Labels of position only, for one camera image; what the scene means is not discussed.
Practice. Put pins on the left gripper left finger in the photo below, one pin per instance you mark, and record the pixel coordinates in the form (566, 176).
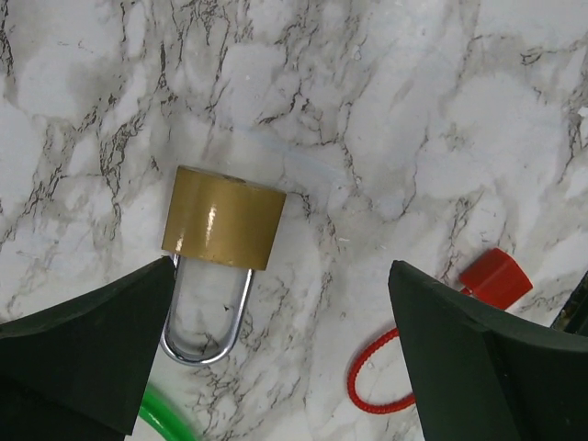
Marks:
(78, 370)

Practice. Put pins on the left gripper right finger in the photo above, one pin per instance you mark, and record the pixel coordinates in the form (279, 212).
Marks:
(479, 373)

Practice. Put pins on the brass padlock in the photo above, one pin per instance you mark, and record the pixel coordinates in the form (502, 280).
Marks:
(223, 220)

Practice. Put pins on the red cable seal lock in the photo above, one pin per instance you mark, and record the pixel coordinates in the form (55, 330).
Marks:
(494, 278)

